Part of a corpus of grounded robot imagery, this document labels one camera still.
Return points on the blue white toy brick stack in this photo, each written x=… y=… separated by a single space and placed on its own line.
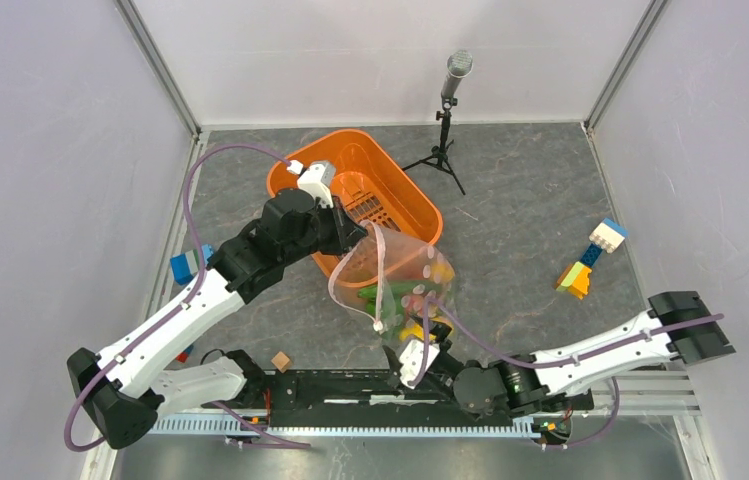
x=607 y=237

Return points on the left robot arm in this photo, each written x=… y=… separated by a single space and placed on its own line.
x=121 y=387

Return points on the orange plastic basket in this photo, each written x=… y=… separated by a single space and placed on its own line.
x=371 y=186

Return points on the clear pink-dotted zip bag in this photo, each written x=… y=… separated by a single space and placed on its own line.
x=389 y=279

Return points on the yellow toy lemon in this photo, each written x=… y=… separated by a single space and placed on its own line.
x=415 y=329

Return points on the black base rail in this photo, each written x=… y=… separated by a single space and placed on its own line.
x=361 y=397

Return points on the blue green striped brick stack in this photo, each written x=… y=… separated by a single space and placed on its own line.
x=184 y=267

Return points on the yellow toy corn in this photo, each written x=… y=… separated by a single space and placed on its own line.
x=442 y=273

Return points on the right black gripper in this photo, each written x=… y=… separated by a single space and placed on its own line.
x=394 y=378

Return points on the small wooden cube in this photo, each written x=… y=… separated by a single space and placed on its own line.
x=282 y=362

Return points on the green toy cucumber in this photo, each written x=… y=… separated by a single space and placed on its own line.
x=402 y=292

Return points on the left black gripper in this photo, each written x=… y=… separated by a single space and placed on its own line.
x=345 y=231

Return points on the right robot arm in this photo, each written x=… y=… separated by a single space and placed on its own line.
x=677 y=325

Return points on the red blue toy brick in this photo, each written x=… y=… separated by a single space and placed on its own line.
x=183 y=356

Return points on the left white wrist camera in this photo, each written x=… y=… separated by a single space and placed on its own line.
x=315 y=179

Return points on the microphone on black tripod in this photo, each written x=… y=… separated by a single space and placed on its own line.
x=458 y=66

